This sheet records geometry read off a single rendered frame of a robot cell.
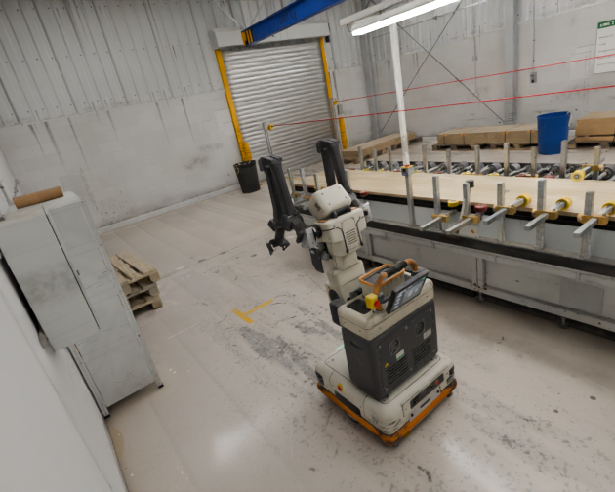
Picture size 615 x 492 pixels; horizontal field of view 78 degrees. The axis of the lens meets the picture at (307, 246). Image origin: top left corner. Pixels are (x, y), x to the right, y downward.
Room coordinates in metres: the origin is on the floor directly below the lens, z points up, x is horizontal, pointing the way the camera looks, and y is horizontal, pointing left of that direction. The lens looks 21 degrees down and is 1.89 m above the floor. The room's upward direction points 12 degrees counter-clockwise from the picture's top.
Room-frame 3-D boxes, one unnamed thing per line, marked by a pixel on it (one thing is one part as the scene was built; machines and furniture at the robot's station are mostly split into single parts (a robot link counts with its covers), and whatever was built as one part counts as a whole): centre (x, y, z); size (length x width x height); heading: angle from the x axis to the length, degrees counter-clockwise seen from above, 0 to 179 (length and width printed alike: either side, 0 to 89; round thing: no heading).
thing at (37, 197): (2.84, 1.84, 1.59); 0.30 x 0.08 x 0.08; 123
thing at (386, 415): (1.94, -0.30, 0.16); 0.67 x 0.64 x 0.25; 32
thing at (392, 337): (1.86, -0.35, 0.59); 0.55 x 0.34 x 0.83; 122
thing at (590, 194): (1.96, -1.60, 0.87); 0.04 x 0.04 x 0.48; 33
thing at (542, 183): (2.17, -1.47, 0.93); 0.04 x 0.04 x 0.48; 33
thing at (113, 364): (2.75, 1.78, 0.78); 0.90 x 0.45 x 1.55; 33
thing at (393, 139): (11.02, -2.59, 0.23); 2.41 x 0.77 x 0.17; 125
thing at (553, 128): (7.07, -4.99, 0.36); 0.59 x 0.57 x 0.73; 123
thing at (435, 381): (1.67, -0.50, 0.23); 0.41 x 0.02 x 0.08; 122
